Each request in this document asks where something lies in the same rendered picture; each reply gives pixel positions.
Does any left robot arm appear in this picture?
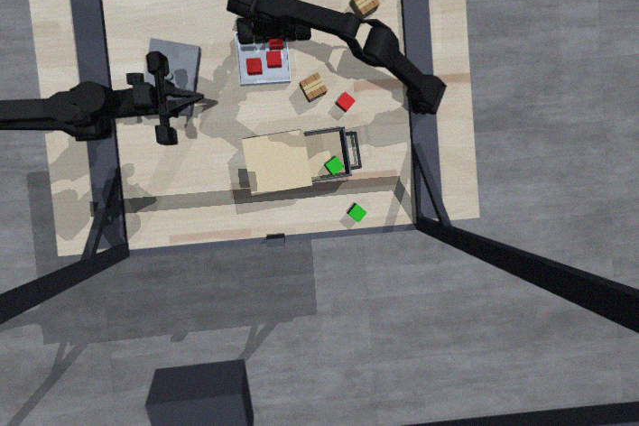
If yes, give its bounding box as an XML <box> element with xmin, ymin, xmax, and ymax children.
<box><xmin>0</xmin><ymin>73</ymin><xmax>155</xmax><ymax>142</ymax></box>

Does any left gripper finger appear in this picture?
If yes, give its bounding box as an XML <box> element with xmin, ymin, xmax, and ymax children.
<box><xmin>166</xmin><ymin>96</ymin><xmax>204</xmax><ymax>118</ymax></box>
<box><xmin>163</xmin><ymin>79</ymin><xmax>204</xmax><ymax>97</ymax></box>

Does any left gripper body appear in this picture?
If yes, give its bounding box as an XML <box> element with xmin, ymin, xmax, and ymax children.
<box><xmin>122</xmin><ymin>51</ymin><xmax>178</xmax><ymax>145</ymax></box>

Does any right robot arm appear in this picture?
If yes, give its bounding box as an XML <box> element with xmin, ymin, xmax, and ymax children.
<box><xmin>227</xmin><ymin>0</ymin><xmax>447</xmax><ymax>115</ymax></box>

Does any brown cardboard box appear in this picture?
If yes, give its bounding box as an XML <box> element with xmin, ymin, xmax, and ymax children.
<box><xmin>300</xmin><ymin>72</ymin><xmax>328</xmax><ymax>103</ymax></box>
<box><xmin>349</xmin><ymin>0</ymin><xmax>380</xmax><ymax>19</ymax></box>

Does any red block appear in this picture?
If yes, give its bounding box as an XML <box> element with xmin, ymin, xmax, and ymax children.
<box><xmin>336</xmin><ymin>92</ymin><xmax>355</xmax><ymax>113</ymax></box>
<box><xmin>266</xmin><ymin>51</ymin><xmax>282</xmax><ymax>69</ymax></box>
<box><xmin>269</xmin><ymin>39</ymin><xmax>283</xmax><ymax>50</ymax></box>
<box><xmin>246</xmin><ymin>58</ymin><xmax>263</xmax><ymax>75</ymax></box>

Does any green block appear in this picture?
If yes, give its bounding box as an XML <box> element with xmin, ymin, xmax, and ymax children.
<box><xmin>324</xmin><ymin>156</ymin><xmax>344</xmax><ymax>175</ymax></box>
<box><xmin>347</xmin><ymin>203</ymin><xmax>367</xmax><ymax>223</ymax></box>

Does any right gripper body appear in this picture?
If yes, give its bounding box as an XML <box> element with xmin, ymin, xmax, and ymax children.
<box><xmin>236</xmin><ymin>18</ymin><xmax>311</xmax><ymax>45</ymax></box>

